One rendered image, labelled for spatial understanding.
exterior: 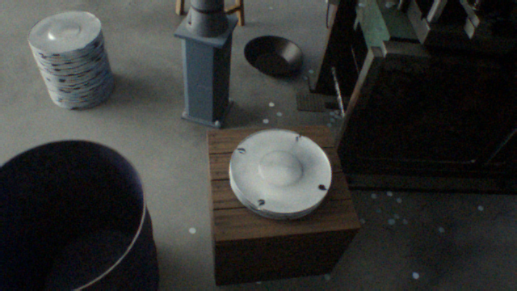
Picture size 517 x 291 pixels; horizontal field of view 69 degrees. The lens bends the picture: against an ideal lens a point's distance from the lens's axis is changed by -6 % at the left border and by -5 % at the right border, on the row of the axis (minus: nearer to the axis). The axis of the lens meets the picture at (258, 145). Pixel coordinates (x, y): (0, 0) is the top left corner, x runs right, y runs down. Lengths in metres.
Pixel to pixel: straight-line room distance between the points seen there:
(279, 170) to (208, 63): 0.56
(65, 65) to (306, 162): 1.03
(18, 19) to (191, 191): 1.50
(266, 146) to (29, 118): 1.13
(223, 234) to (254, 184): 0.16
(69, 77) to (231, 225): 1.00
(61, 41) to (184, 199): 0.79
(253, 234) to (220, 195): 0.15
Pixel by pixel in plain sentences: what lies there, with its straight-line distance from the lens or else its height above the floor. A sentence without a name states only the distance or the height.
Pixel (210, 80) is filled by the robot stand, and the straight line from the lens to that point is 1.54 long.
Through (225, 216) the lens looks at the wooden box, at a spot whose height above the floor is 0.35.
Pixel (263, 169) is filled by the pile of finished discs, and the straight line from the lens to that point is 1.12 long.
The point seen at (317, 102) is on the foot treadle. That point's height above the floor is 0.16.
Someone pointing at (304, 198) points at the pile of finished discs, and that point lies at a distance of 1.09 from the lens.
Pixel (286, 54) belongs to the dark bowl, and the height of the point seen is 0.02.
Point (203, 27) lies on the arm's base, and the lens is 1.42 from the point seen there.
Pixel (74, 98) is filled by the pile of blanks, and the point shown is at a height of 0.07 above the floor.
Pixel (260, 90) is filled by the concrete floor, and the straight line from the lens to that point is 1.90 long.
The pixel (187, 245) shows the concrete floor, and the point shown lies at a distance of 1.43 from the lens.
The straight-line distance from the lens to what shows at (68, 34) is 1.76.
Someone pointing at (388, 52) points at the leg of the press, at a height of 0.64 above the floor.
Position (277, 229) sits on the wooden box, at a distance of 1.07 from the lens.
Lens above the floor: 1.30
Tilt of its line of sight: 51 degrees down
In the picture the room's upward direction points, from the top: 9 degrees clockwise
